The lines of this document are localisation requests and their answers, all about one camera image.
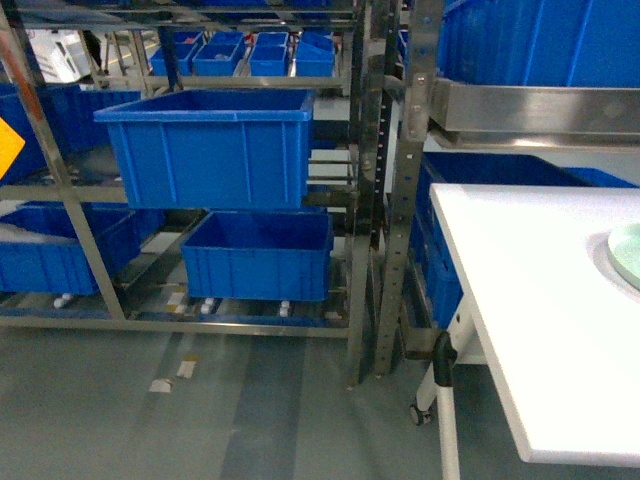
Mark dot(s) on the large blue bin upper right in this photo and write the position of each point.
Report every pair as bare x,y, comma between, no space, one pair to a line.
541,43

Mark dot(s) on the blue plastic crate shelf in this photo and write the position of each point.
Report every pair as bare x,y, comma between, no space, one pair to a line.
219,149
270,256

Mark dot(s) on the yellow toy building block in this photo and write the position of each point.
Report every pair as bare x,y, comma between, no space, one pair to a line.
11,145

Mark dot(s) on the pale green oval plate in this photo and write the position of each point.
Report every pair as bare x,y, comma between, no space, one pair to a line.
623,246

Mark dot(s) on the blue crate far left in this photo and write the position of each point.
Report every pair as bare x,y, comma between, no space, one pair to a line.
40,251

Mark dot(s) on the blue plastic crate lower shelf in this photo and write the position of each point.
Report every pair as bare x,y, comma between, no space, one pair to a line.
270,256

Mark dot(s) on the blue plastic crate upper shelf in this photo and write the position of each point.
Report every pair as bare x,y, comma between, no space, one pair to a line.
219,149

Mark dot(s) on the white table leg with caster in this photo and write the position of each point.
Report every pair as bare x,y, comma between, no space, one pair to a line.
457,344

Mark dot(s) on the stainless steel shelf rail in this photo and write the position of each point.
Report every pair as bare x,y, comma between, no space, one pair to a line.
474,117

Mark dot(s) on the stainless steel rack upright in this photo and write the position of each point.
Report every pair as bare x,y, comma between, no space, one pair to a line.
389,126

